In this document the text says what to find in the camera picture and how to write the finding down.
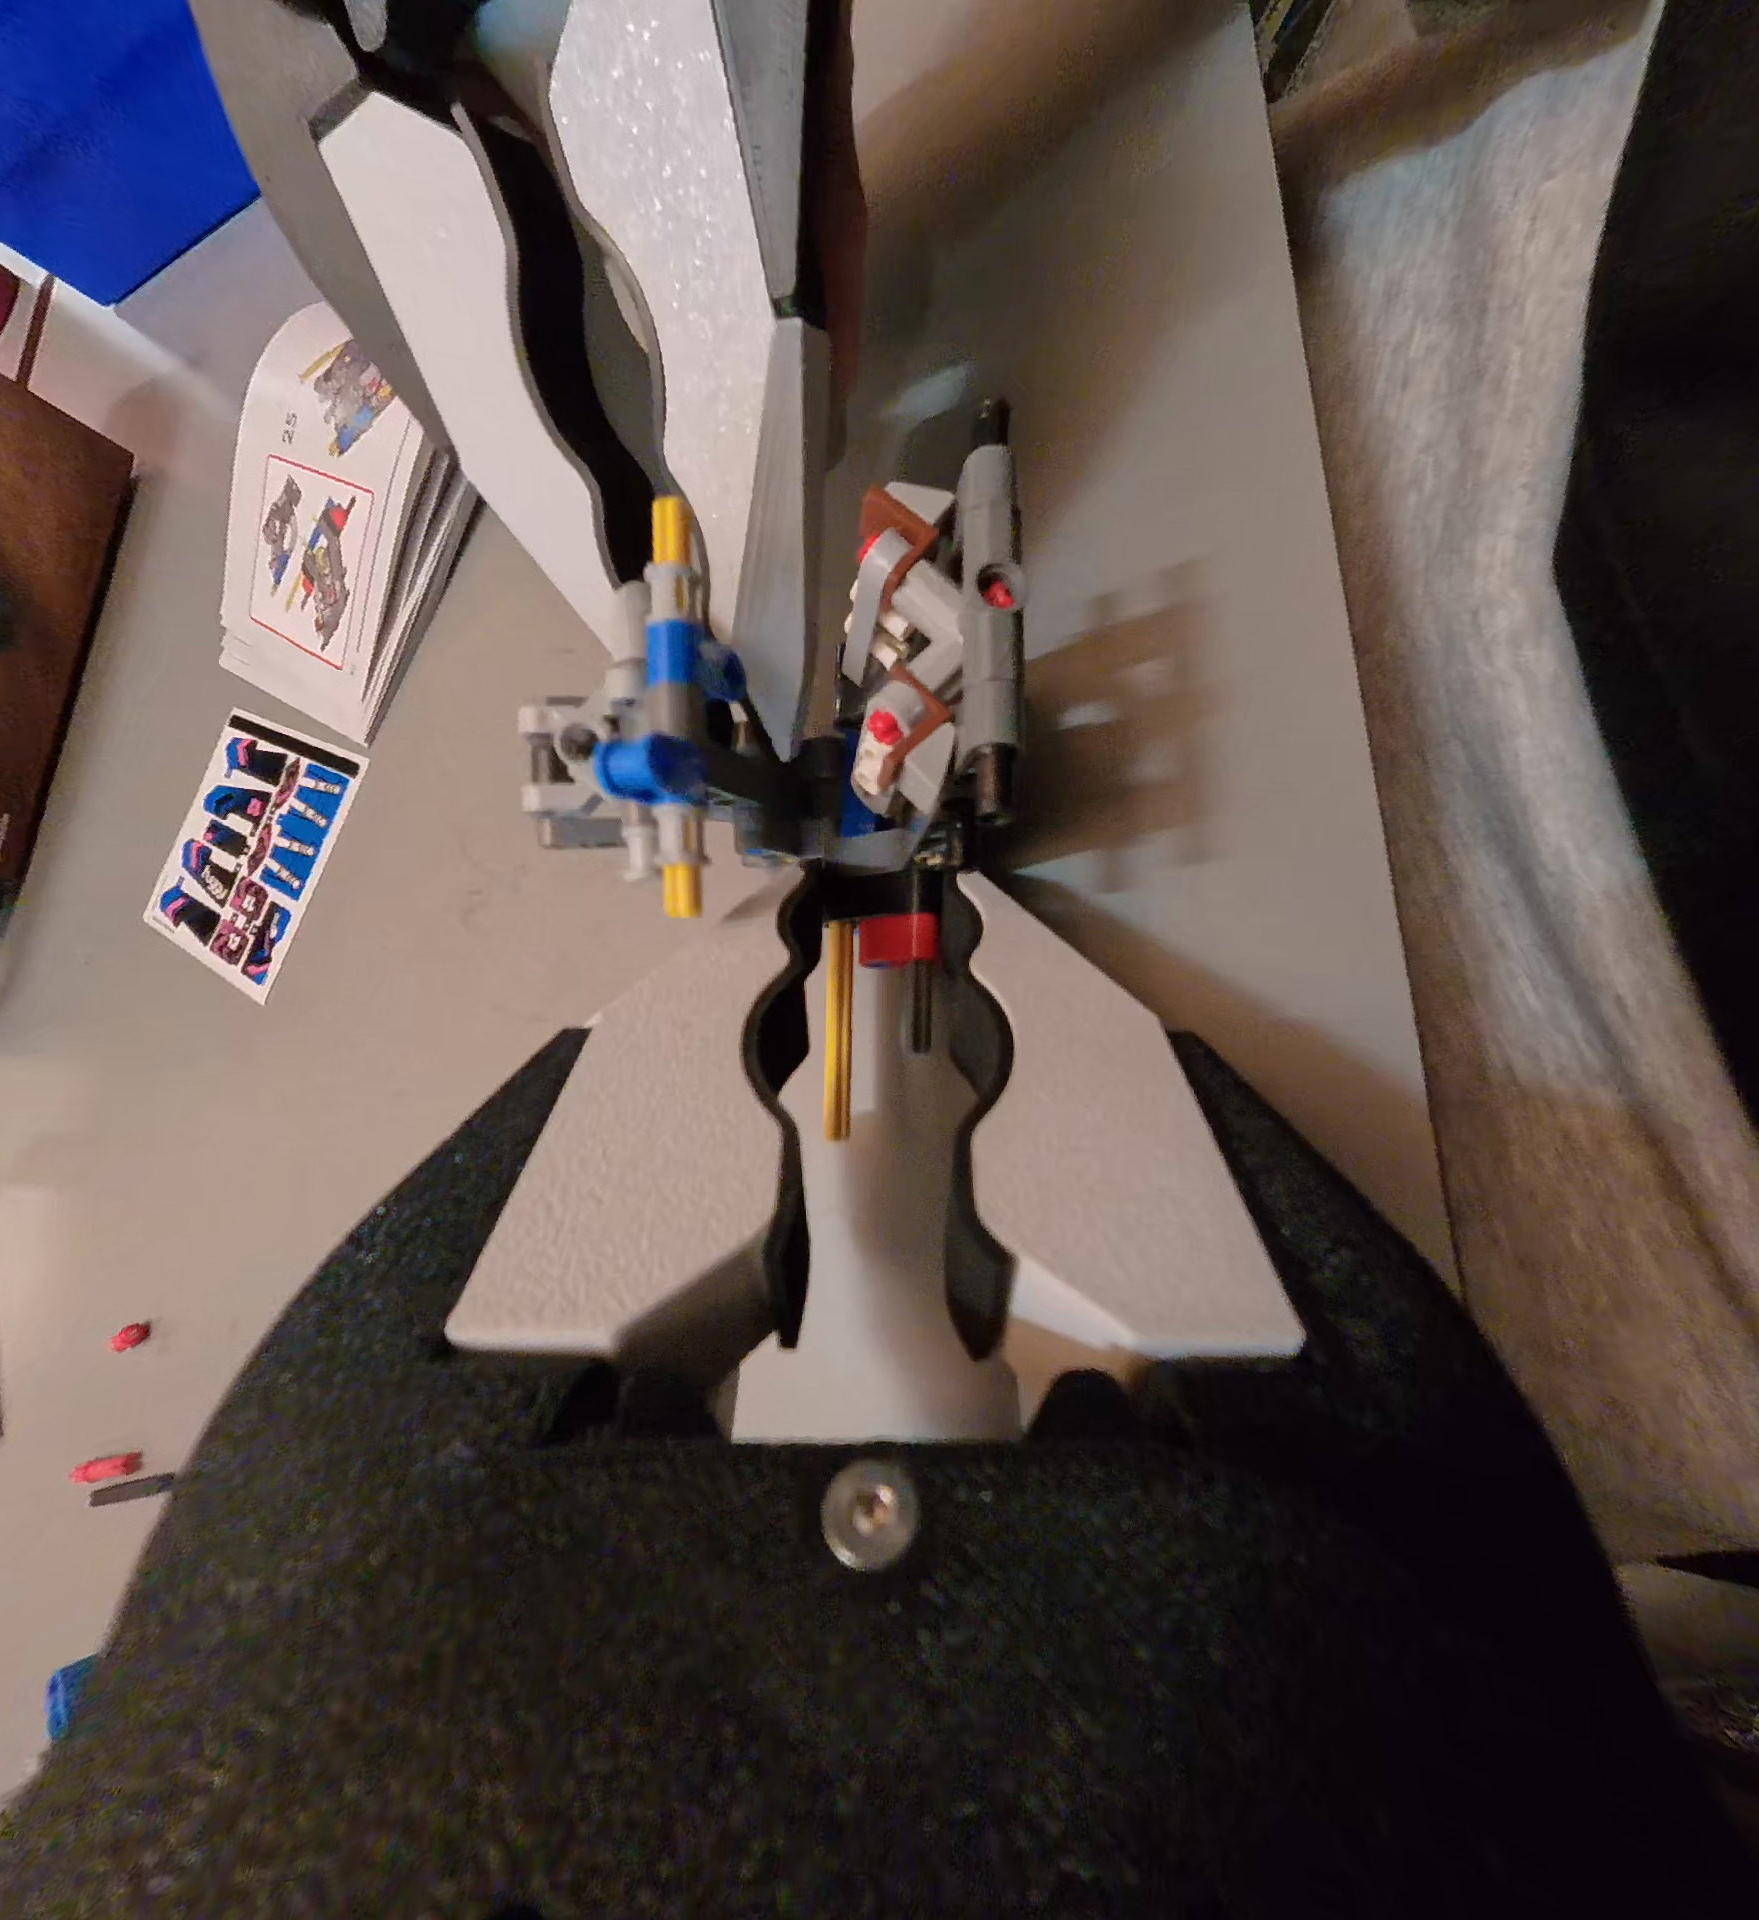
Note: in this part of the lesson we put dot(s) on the person's right forearm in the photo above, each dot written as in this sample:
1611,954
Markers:
1494,600

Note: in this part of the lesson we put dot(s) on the lego instruction booklet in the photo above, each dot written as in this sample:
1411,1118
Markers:
324,525

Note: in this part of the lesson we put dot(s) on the grey and red lego assembly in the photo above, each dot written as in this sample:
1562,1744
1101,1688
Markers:
938,645

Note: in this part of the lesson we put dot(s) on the lego sticker sheet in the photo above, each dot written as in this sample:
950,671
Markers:
258,855

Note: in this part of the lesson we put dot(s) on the black lego pin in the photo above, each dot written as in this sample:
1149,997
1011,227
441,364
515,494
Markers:
130,1489

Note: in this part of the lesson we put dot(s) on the blue plastic bin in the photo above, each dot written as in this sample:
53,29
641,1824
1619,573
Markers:
55,136

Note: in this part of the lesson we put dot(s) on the blue and grey lego assembly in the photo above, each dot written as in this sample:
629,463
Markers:
669,704

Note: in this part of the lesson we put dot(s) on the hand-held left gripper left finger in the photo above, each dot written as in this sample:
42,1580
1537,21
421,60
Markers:
625,1201

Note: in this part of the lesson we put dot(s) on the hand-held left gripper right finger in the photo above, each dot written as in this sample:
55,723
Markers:
1121,1201

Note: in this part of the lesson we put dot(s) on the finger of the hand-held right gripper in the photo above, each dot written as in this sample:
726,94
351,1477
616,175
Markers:
445,301
685,225

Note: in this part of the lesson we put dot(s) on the red lego pin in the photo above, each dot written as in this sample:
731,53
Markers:
107,1467
132,1337

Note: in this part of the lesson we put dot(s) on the dark printed cardboard box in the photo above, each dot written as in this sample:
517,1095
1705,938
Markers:
8,630

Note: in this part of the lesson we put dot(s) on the small blue lego piece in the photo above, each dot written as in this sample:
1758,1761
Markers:
69,1699

